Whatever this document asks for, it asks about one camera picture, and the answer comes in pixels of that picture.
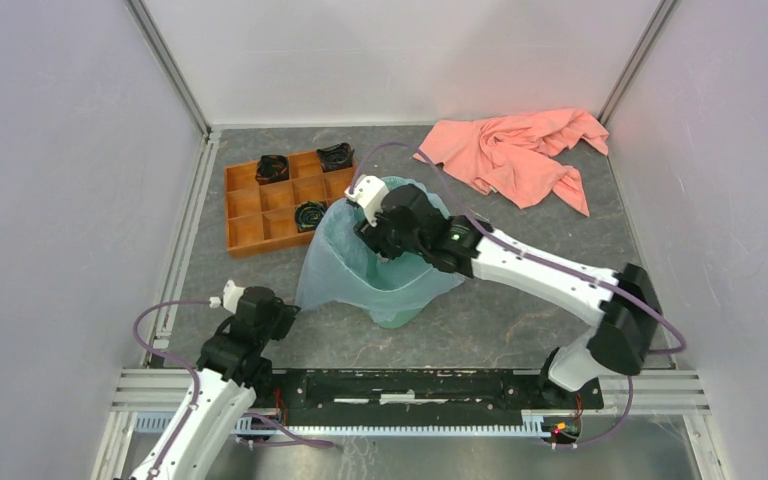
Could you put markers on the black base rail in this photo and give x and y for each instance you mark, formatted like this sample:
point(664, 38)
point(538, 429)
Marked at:
point(418, 397)

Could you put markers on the orange compartment tray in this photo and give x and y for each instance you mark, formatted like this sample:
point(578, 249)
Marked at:
point(261, 218)

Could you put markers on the translucent blue trash bag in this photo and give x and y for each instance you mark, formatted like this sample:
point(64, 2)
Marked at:
point(338, 267)

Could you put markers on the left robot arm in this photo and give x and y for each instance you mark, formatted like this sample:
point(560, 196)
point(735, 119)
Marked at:
point(224, 382)

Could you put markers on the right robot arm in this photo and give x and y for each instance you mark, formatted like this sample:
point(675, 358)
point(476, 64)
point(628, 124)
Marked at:
point(620, 307)

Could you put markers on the pink cloth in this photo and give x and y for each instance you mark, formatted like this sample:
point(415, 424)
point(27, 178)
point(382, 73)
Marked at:
point(514, 155)

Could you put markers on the green plastic trash bin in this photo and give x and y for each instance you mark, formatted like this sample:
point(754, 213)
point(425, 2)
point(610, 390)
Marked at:
point(393, 320)

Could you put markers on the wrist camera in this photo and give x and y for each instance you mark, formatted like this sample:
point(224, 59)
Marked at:
point(231, 294)
point(367, 194)

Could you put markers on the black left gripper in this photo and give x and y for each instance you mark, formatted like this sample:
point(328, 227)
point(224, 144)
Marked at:
point(286, 314)

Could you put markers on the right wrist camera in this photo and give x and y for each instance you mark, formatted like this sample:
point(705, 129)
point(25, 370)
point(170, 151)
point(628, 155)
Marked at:
point(367, 194)

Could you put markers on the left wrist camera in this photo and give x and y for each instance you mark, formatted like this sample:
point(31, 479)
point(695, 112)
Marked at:
point(231, 294)

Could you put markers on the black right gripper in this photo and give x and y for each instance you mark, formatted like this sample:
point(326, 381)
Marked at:
point(373, 237)

